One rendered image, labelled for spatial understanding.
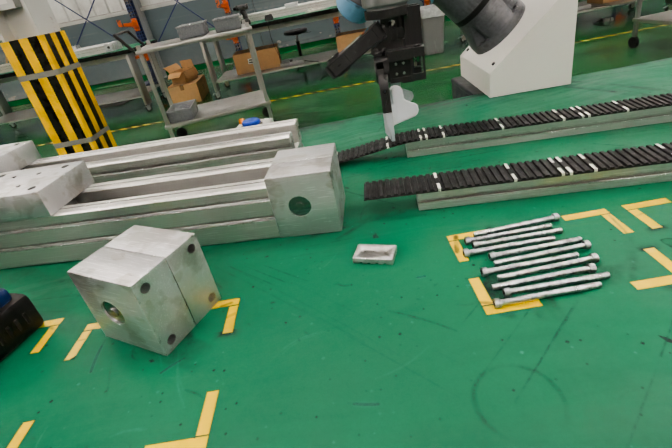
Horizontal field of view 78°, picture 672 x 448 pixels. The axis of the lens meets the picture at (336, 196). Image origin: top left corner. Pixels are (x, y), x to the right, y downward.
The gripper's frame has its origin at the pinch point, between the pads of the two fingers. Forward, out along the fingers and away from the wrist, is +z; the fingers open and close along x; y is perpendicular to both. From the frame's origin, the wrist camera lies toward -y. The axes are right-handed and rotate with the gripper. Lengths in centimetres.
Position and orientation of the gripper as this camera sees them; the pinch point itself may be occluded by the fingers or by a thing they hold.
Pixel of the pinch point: (387, 128)
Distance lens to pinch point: 76.7
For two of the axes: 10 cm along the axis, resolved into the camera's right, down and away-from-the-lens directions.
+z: 1.8, 8.7, 4.6
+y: 9.8, -1.2, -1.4
